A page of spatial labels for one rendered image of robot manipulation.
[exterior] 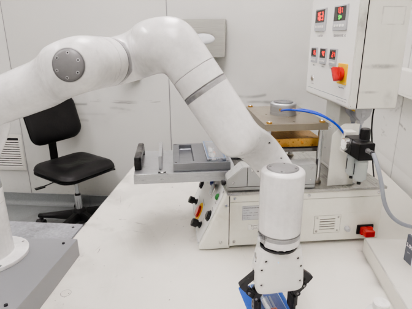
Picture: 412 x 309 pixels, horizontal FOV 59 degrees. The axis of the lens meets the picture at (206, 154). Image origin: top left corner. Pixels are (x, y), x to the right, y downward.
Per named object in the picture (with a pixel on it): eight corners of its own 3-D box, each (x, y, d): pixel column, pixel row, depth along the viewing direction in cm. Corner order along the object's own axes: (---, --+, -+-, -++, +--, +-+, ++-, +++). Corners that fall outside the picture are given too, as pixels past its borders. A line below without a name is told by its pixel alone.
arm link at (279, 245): (263, 242, 68) (263, 256, 69) (308, 238, 70) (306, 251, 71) (251, 221, 76) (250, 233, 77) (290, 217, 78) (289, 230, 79)
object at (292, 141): (296, 133, 126) (298, 105, 123) (321, 152, 105) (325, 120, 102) (247, 134, 124) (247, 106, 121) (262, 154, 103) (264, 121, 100)
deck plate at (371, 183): (335, 152, 137) (335, 149, 137) (387, 188, 104) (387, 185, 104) (213, 156, 133) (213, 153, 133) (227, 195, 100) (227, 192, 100)
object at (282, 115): (312, 130, 129) (315, 93, 125) (354, 157, 100) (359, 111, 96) (244, 132, 127) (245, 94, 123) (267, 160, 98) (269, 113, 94)
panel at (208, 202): (192, 202, 135) (213, 157, 131) (198, 246, 107) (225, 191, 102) (187, 200, 135) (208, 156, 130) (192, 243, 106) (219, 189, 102)
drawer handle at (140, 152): (144, 154, 120) (144, 142, 119) (141, 170, 106) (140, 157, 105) (138, 154, 120) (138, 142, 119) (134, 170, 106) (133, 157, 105)
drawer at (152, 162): (225, 159, 127) (226, 137, 125) (236, 183, 106) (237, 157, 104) (140, 162, 124) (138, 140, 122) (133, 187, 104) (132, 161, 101)
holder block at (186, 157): (221, 149, 125) (221, 141, 124) (230, 169, 106) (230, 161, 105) (173, 151, 123) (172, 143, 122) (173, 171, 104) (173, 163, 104)
